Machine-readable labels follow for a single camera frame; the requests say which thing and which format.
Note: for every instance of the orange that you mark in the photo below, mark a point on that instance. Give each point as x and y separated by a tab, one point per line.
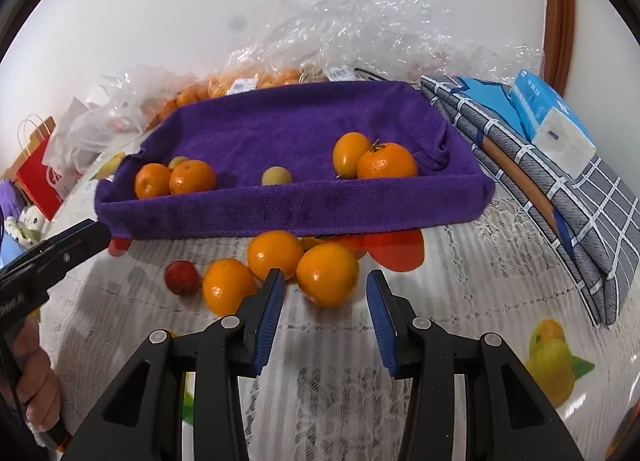
327	273
192	177
152	181
227	286
275	253

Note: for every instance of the white plastic bag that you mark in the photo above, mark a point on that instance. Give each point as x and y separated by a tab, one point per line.
80	136

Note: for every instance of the purple towel-lined tray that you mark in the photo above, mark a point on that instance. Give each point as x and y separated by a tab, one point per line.
280	126

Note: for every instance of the purple plush toy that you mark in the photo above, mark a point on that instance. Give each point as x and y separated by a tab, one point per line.
11	198

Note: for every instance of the stemmed orange tangerine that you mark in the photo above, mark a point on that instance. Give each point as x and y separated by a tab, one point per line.
387	162

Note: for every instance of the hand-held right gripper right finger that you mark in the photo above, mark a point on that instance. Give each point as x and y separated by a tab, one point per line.
385	326

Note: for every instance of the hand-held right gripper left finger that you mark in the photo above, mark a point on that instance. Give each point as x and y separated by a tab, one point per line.
267	326

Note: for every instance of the oval yellow-orange fruit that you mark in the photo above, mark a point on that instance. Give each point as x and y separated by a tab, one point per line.
349	151

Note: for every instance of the blue white tissue pack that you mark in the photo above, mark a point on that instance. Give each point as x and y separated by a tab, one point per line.
550	121

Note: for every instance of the red paper bag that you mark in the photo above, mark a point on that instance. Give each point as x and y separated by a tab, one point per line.
40	176

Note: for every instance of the small tan round fruit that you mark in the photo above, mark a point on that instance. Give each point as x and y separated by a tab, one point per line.
276	176
177	162

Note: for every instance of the small red fruit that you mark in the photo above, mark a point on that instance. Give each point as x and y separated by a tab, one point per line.
182	277

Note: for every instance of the crumpled clear plastic wrap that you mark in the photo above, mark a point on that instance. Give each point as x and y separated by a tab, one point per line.
360	26

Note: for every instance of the white spotted plush toy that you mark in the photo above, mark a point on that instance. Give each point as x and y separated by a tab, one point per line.
27	226

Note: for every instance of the clear bag of oranges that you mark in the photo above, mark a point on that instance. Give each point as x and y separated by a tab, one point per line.
250	81

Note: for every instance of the clear plastic bag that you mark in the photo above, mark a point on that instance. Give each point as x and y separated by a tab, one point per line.
135	96

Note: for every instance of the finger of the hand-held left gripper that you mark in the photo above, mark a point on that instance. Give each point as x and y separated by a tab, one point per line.
70	246

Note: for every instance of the grey checked folded cloth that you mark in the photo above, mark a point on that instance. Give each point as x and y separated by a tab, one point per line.
590	221

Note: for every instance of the person's left hand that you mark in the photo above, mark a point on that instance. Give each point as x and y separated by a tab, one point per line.
35	376

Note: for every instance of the brown wooden door frame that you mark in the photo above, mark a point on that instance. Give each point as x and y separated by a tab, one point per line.
557	16

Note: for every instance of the fruit print tablecloth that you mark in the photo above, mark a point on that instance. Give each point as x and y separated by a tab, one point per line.
325	391

